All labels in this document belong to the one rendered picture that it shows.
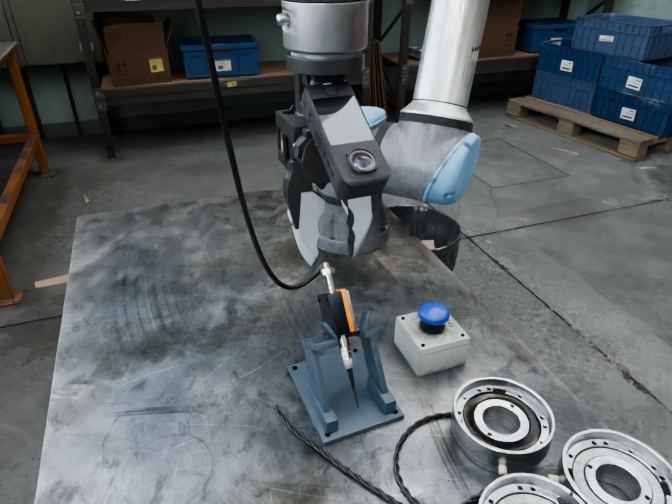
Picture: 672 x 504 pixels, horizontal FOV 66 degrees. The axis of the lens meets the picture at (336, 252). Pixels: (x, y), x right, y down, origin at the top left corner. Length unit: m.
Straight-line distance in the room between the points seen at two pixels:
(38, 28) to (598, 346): 3.64
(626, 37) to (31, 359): 3.90
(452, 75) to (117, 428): 0.65
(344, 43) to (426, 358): 0.38
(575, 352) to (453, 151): 1.40
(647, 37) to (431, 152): 3.45
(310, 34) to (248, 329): 0.43
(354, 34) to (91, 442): 0.50
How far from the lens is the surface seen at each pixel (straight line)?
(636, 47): 4.21
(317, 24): 0.46
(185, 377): 0.70
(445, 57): 0.83
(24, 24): 4.07
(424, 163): 0.80
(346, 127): 0.46
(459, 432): 0.59
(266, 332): 0.74
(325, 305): 0.58
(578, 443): 0.62
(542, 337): 2.10
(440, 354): 0.67
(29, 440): 1.87
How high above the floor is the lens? 1.27
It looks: 31 degrees down
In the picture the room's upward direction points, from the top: straight up
